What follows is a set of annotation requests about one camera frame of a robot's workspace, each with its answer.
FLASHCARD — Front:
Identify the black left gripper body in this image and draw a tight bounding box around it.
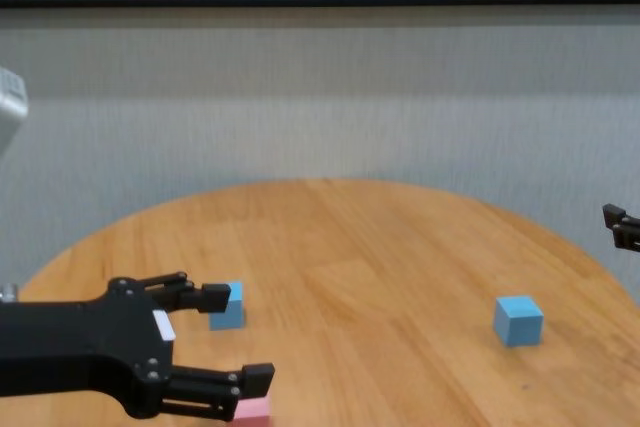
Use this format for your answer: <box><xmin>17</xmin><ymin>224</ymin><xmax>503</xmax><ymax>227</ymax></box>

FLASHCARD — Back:
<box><xmin>0</xmin><ymin>276</ymin><xmax>176</xmax><ymax>421</ymax></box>

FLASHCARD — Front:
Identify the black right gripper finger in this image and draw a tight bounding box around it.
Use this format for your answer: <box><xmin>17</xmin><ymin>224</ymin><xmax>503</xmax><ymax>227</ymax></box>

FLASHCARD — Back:
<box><xmin>602</xmin><ymin>202</ymin><xmax>640</xmax><ymax>253</ymax></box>

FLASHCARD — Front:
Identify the pink cube block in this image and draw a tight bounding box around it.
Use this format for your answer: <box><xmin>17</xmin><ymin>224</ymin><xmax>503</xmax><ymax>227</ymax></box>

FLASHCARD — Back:
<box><xmin>233</xmin><ymin>394</ymin><xmax>272</xmax><ymax>427</ymax></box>

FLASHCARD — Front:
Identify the black wall trim strip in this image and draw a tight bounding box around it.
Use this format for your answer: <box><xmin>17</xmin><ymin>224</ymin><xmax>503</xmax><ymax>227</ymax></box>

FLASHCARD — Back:
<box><xmin>0</xmin><ymin>0</ymin><xmax>640</xmax><ymax>10</ymax></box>

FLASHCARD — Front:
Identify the blue cube block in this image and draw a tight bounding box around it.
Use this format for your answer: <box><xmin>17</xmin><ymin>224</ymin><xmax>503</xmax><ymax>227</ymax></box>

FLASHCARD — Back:
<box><xmin>493</xmin><ymin>295</ymin><xmax>545</xmax><ymax>348</ymax></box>
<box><xmin>208</xmin><ymin>280</ymin><xmax>246</xmax><ymax>332</ymax></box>

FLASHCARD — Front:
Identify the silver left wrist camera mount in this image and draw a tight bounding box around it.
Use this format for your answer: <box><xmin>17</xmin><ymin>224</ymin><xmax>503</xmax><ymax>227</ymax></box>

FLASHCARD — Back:
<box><xmin>0</xmin><ymin>65</ymin><xmax>30</xmax><ymax>161</ymax></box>

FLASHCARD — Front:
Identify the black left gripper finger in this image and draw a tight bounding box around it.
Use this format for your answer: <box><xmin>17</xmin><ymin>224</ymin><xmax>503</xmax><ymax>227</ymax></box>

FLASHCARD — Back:
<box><xmin>142</xmin><ymin>271</ymin><xmax>232</xmax><ymax>316</ymax></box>
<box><xmin>159</xmin><ymin>361</ymin><xmax>276</xmax><ymax>422</ymax></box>

